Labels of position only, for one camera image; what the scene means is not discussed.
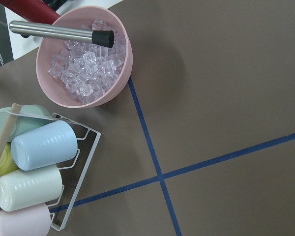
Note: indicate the pink plastic cup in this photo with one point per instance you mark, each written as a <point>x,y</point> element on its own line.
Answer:
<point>30,221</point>

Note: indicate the yellow plastic cup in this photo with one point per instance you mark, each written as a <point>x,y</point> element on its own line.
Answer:
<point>7,163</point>

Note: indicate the pink ice bowl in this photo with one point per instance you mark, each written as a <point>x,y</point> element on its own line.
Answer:
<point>54,90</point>

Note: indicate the white wire cup rack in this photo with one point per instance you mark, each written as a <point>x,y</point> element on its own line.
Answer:
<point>58,226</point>

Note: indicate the red cylinder bottle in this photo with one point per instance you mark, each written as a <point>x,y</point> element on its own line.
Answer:
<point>32,10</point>

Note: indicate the white plastic cup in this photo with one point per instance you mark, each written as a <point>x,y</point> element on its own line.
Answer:
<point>21,189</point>

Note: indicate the metal rod in ice bowl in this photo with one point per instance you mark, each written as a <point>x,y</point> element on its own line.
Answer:
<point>103,38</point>

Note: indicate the blue plastic cup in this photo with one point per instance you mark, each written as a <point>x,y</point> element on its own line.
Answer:
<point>50,144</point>

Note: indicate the green plastic cup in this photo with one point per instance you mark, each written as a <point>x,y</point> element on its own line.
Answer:
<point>34,116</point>

